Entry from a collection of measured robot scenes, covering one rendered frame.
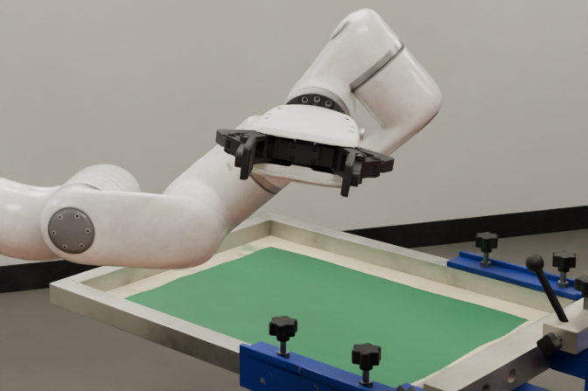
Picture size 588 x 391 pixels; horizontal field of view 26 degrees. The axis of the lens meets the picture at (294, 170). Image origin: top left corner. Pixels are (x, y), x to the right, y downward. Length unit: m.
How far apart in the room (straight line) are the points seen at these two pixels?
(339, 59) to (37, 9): 3.67
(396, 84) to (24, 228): 0.45
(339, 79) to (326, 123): 0.13
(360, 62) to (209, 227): 0.23
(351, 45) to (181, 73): 3.79
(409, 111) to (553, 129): 4.47
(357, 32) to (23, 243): 0.45
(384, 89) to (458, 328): 0.93
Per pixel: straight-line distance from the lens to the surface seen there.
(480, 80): 5.57
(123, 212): 1.34
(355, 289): 2.37
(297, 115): 1.23
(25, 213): 1.45
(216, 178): 1.38
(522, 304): 2.32
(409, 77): 1.34
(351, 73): 1.34
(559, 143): 5.83
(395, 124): 1.35
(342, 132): 1.20
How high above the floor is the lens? 1.78
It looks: 15 degrees down
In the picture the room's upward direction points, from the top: straight up
